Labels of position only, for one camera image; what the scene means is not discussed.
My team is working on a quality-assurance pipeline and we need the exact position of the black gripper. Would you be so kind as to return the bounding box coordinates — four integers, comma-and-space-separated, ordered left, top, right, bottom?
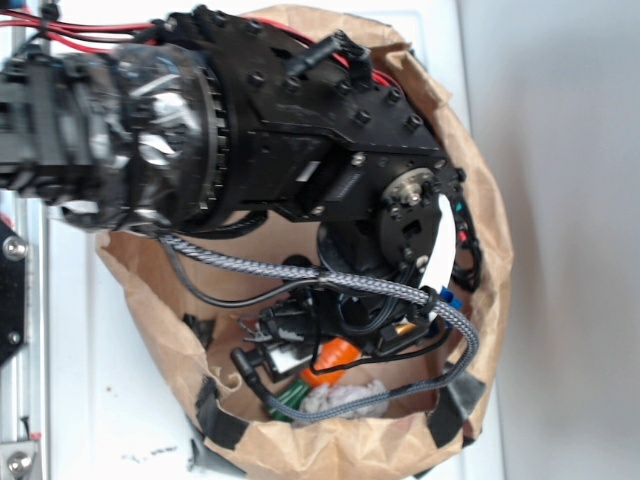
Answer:
232, 288, 450, 385

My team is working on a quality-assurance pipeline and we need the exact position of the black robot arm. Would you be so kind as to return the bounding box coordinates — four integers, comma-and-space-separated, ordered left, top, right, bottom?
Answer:
1, 5, 481, 380

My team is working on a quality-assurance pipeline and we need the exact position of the orange plastic toy carrot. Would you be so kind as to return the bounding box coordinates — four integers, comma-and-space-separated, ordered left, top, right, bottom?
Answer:
266, 338, 360, 409

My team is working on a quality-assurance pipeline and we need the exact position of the brown paper bag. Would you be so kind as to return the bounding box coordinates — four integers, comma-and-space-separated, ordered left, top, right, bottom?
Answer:
96, 3, 514, 479

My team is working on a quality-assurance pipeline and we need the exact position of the thin black cable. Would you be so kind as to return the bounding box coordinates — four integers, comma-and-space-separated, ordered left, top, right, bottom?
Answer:
162, 239, 454, 376

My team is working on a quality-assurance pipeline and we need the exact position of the grey braided cable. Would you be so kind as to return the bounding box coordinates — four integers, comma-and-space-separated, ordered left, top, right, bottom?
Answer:
159, 234, 481, 424

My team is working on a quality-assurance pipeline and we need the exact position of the black metal bracket plate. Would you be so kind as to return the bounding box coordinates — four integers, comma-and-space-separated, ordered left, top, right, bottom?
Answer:
0, 214, 29, 366

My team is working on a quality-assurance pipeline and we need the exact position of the silver corner bracket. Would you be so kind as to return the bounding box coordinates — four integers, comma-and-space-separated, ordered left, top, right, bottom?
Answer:
1, 440, 42, 480

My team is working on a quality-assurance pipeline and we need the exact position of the red wire bundle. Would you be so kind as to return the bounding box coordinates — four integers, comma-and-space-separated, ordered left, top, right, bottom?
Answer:
0, 12, 401, 94

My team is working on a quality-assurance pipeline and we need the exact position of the aluminium frame rail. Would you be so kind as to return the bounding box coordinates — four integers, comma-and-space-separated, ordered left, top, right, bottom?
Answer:
0, 0, 54, 480

